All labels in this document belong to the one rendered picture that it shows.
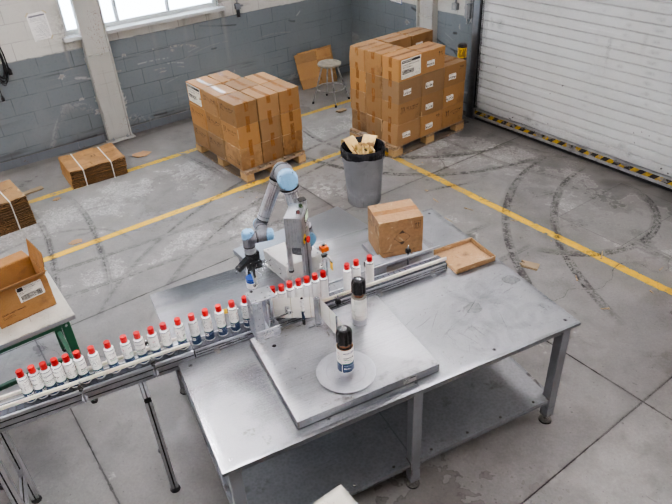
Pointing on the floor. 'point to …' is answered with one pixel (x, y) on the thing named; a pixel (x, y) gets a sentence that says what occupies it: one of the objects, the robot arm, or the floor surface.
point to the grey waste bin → (363, 182)
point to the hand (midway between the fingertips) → (251, 279)
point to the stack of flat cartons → (13, 209)
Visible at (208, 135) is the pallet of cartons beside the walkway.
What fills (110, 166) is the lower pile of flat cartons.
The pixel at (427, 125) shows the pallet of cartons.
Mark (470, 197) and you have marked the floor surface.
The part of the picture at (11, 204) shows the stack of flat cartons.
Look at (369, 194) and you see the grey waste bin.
